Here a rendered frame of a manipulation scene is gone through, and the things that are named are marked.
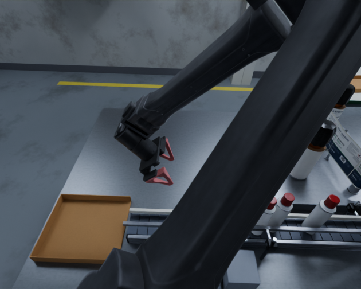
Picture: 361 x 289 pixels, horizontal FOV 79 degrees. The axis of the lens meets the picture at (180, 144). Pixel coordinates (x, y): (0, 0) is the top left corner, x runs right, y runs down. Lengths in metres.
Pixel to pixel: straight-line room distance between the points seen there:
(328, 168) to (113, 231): 1.03
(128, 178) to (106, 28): 3.01
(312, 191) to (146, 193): 0.74
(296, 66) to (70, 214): 0.99
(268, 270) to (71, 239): 0.74
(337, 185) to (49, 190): 2.15
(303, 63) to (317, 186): 1.01
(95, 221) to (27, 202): 1.40
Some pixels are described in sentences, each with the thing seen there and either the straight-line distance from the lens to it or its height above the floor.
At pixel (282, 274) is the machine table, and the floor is 0.83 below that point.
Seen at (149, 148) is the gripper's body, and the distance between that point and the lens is 0.58.
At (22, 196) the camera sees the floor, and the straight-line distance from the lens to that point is 2.43.
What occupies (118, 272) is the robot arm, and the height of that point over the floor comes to 1.51.
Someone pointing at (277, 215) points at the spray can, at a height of 1.00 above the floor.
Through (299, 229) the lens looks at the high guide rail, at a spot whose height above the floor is 0.96.
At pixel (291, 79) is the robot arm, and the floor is 1.61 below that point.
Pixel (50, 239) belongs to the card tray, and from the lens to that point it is 1.04.
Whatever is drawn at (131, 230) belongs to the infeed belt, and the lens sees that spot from 0.90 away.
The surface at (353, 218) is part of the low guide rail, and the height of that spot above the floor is 0.91.
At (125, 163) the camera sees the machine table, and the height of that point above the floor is 0.83.
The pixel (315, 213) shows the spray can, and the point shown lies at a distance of 0.92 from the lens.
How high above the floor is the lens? 1.68
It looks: 43 degrees down
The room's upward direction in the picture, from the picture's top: 2 degrees clockwise
